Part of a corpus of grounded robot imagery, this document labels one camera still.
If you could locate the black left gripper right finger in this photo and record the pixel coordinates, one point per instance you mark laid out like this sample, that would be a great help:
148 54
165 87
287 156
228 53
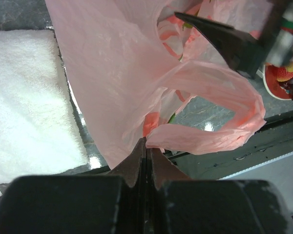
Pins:
186 206

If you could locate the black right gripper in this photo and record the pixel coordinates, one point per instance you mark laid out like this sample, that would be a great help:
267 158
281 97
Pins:
240 50

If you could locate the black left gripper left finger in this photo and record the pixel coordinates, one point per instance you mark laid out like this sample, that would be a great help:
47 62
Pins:
85 203

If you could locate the red fake cherry bunch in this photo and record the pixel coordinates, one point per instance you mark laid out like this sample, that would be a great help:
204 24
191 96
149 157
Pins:
284 73

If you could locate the pink plastic bag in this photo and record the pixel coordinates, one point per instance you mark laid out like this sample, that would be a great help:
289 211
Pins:
128 83

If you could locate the red and teal floral plate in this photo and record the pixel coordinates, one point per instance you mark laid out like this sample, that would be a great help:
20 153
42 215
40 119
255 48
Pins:
272 85

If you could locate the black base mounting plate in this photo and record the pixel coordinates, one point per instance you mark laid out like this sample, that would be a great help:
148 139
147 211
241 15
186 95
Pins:
273 140

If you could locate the white folded towel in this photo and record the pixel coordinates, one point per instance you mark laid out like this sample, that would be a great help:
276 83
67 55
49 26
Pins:
38 131

